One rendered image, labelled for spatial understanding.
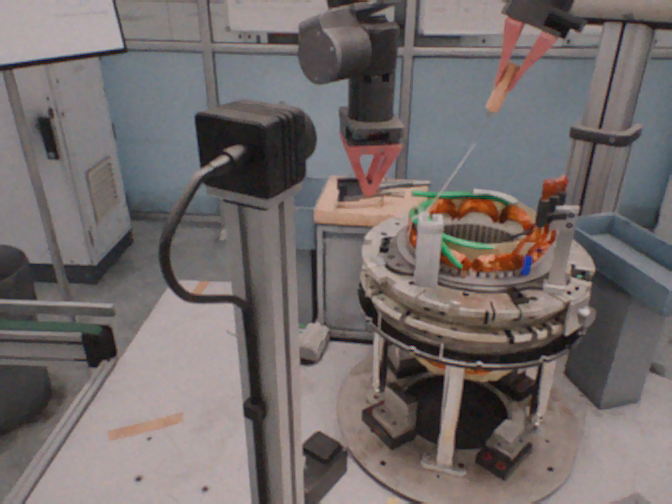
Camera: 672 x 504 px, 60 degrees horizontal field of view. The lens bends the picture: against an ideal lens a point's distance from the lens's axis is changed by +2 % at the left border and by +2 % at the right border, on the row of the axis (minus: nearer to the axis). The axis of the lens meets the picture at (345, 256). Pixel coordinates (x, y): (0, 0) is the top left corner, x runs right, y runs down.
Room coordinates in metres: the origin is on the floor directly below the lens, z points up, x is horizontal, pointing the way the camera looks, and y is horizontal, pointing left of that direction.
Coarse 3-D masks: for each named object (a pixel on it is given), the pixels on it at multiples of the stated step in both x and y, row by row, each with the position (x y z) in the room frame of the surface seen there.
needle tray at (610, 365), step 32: (576, 224) 0.92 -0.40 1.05; (608, 224) 0.94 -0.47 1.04; (608, 256) 0.79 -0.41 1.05; (640, 256) 0.85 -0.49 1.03; (608, 288) 0.80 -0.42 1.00; (640, 288) 0.72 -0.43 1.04; (608, 320) 0.78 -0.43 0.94; (640, 320) 0.76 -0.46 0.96; (576, 352) 0.83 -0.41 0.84; (608, 352) 0.76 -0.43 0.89; (640, 352) 0.77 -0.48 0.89; (576, 384) 0.81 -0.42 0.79; (608, 384) 0.75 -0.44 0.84; (640, 384) 0.77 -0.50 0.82
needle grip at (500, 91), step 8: (512, 64) 0.72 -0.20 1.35; (504, 72) 0.73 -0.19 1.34; (512, 72) 0.72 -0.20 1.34; (504, 80) 0.72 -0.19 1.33; (512, 80) 0.72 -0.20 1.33; (496, 88) 0.73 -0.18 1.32; (504, 88) 0.72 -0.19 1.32; (496, 96) 0.72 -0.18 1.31; (504, 96) 0.72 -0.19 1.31; (488, 104) 0.73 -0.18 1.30; (496, 104) 0.72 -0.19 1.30; (496, 112) 0.72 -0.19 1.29
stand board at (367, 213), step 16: (336, 176) 1.12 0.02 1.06; (336, 192) 1.03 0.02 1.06; (320, 208) 0.95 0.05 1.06; (352, 208) 0.95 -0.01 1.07; (368, 208) 0.95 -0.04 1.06; (384, 208) 0.96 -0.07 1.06; (400, 208) 0.96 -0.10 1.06; (336, 224) 0.93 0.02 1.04; (352, 224) 0.93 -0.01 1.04; (368, 224) 0.93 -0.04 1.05
